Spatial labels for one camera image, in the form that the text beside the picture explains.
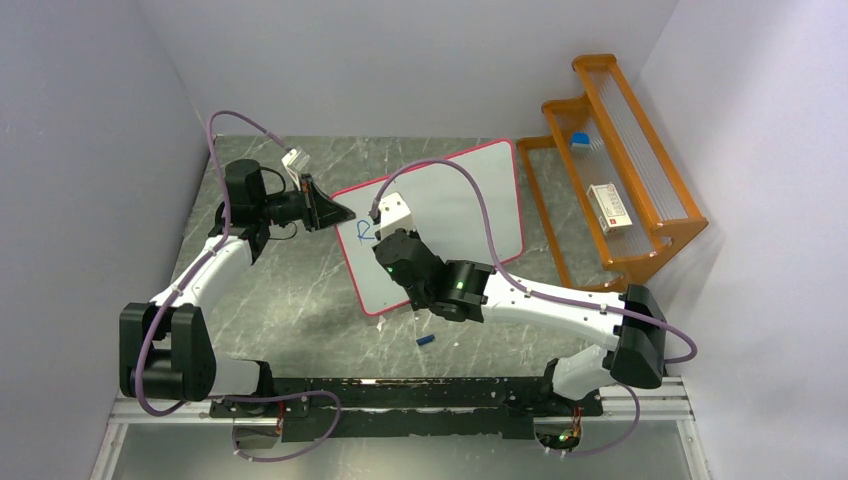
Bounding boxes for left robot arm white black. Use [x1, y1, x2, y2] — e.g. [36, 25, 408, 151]
[119, 159, 356, 416]

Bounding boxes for blue eraser on rack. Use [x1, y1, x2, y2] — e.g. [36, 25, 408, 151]
[569, 131, 592, 154]

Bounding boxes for orange wooden tiered rack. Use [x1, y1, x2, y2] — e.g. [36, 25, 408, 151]
[516, 53, 708, 292]

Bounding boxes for white red small box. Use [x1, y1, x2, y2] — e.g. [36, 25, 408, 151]
[587, 183, 633, 235]

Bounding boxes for blue marker cap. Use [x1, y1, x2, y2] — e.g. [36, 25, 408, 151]
[416, 334, 435, 346]

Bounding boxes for pink framed whiteboard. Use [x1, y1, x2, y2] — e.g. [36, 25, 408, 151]
[332, 139, 525, 317]

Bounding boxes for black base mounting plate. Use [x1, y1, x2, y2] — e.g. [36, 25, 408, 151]
[209, 377, 603, 442]

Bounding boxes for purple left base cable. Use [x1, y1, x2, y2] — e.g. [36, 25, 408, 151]
[229, 397, 342, 464]

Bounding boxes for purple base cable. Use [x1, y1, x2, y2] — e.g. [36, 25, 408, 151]
[543, 382, 642, 460]
[229, 397, 342, 464]

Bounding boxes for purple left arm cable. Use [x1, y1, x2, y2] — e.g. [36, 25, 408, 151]
[132, 109, 342, 419]

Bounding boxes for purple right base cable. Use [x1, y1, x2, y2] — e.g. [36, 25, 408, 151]
[543, 382, 642, 460]

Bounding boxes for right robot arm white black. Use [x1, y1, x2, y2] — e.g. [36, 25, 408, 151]
[373, 229, 665, 414]

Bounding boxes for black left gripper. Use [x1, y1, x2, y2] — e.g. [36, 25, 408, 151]
[257, 175, 355, 233]

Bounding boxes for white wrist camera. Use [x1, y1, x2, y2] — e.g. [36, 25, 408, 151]
[281, 148, 311, 190]
[372, 192, 417, 241]

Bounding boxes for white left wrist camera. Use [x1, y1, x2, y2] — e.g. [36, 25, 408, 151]
[281, 148, 311, 190]

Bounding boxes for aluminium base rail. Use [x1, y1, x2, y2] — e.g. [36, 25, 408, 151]
[108, 377, 693, 428]

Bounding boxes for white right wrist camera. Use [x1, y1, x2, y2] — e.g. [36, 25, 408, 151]
[372, 192, 417, 241]

